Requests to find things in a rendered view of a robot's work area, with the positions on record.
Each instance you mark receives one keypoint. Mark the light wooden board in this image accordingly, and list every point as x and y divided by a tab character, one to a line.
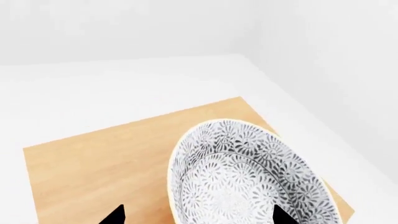
102	168

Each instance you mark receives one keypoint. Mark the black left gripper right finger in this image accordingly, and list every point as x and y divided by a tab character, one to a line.
282	215

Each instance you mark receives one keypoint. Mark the grey floral patterned plate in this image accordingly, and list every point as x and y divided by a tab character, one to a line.
245	177

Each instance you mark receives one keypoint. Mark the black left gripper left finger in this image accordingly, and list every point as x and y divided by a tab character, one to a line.
115	217

